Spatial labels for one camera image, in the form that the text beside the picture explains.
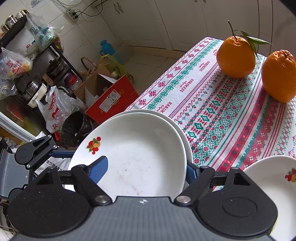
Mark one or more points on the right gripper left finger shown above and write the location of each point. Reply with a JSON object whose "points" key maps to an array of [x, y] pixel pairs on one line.
{"points": [[85, 179]]}

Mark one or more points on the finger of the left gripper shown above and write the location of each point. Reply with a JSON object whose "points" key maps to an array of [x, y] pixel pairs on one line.
{"points": [[35, 153]]}

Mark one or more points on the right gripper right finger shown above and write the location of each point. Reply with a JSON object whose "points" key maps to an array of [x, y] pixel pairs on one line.
{"points": [[201, 181]]}

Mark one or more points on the white plate with fruit decal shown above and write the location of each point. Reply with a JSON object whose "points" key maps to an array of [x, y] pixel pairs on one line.
{"points": [[138, 152]]}

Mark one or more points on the large white plate stained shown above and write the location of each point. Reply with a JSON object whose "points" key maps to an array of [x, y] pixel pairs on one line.
{"points": [[275, 175]]}

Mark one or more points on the white kitchen cabinets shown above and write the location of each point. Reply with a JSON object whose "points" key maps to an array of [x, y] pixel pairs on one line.
{"points": [[179, 25]]}

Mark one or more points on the black garbage bag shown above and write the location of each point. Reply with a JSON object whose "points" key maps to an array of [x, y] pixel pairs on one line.
{"points": [[75, 129]]}

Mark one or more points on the white red plastic bag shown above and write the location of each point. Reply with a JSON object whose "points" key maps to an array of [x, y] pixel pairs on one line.
{"points": [[59, 105]]}

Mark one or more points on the small white deep plate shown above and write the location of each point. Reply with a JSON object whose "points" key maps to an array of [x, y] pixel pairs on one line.
{"points": [[182, 132]]}

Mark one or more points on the patterned embroidered tablecloth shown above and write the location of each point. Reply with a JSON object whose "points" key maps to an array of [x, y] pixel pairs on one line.
{"points": [[228, 122]]}

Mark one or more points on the red cardboard box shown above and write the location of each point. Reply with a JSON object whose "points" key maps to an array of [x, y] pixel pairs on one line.
{"points": [[114, 100]]}

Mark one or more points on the black metal shelf rack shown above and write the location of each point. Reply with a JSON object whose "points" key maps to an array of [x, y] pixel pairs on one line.
{"points": [[15, 65]]}

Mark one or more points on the wicker basket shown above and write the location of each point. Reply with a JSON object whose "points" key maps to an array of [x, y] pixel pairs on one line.
{"points": [[89, 66]]}

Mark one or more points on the yellow plastic bag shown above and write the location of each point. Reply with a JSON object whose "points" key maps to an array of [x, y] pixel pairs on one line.
{"points": [[114, 67]]}

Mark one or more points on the clear plastic bag on shelf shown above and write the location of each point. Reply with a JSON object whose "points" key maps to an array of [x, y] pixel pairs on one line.
{"points": [[43, 33]]}

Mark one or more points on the orange tangerine with leaves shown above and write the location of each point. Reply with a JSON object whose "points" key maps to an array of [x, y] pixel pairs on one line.
{"points": [[237, 55]]}

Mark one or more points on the blue thermos jug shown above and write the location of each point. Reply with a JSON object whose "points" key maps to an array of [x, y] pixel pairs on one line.
{"points": [[106, 48]]}

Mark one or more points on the white power strip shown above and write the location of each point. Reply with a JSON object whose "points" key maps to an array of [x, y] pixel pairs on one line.
{"points": [[72, 14]]}

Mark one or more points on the steel cooker with white handle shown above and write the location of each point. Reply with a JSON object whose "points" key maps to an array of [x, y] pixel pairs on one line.
{"points": [[35, 90]]}

